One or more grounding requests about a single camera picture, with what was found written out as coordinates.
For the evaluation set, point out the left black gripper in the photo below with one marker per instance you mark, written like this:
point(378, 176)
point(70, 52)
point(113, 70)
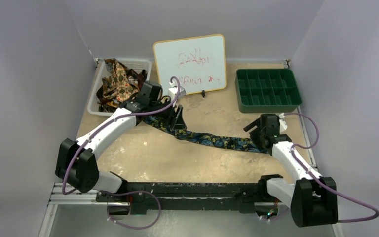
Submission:
point(174, 120)

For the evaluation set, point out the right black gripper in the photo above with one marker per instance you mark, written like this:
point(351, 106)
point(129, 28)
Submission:
point(255, 131)

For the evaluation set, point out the blue floral necktie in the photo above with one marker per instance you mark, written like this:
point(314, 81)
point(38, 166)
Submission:
point(207, 139)

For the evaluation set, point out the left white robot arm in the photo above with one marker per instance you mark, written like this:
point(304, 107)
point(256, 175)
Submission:
point(77, 159)

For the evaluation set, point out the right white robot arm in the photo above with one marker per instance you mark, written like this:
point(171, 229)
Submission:
point(308, 197)

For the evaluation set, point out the green compartment tray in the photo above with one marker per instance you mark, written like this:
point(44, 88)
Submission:
point(267, 91)

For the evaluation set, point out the dark brown necktie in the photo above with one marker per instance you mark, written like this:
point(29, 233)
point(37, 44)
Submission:
point(111, 105)

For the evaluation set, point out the small whiteboard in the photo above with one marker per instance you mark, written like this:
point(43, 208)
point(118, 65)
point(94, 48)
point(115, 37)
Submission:
point(198, 62)

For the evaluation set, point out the orange patterned necktie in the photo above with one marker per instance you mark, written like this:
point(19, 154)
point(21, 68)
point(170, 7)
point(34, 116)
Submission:
point(122, 81)

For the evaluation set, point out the white plastic basket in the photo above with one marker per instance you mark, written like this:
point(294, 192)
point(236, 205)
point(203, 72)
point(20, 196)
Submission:
point(102, 71)

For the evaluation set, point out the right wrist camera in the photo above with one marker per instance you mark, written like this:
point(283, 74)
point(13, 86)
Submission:
point(282, 123)

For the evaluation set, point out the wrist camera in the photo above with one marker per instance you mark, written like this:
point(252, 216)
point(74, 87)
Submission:
point(282, 123)
point(175, 92)

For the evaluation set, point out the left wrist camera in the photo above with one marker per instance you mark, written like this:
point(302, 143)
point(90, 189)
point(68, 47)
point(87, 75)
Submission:
point(175, 92)

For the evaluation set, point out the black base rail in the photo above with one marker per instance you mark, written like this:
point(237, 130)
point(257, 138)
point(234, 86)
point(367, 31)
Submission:
point(245, 198)

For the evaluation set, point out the aluminium frame rail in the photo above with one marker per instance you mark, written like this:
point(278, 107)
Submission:
point(77, 197)

